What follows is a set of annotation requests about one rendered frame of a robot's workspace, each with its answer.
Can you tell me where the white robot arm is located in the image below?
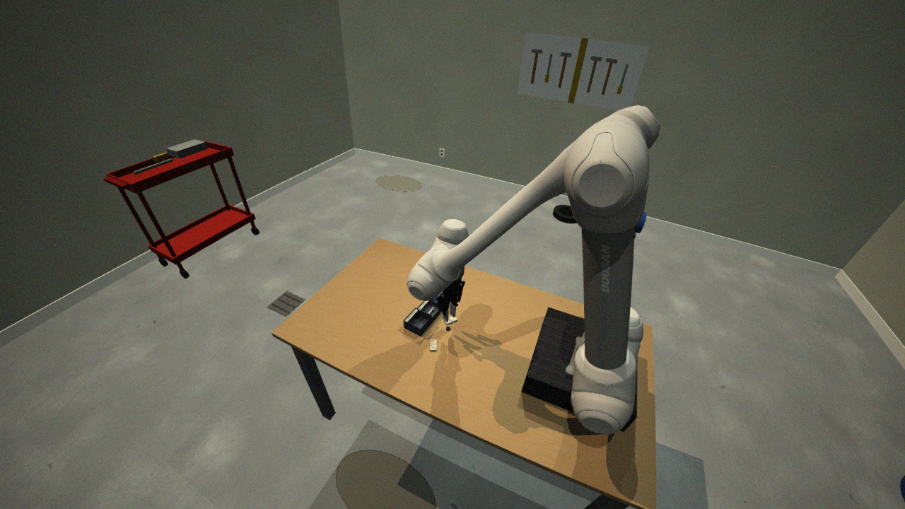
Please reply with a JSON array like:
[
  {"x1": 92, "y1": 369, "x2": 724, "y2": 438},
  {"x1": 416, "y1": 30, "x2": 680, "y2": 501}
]
[{"x1": 407, "y1": 105, "x2": 660, "y2": 435}]

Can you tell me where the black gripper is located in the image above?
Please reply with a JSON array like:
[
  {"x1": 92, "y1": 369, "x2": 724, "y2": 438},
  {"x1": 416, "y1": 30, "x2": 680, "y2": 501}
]
[{"x1": 437, "y1": 278, "x2": 465, "y2": 322}]

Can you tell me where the grey three-compartment labelled bin rack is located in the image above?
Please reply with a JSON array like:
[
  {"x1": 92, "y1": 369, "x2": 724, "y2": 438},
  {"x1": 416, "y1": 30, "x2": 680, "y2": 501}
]
[{"x1": 404, "y1": 299, "x2": 441, "y2": 337}]

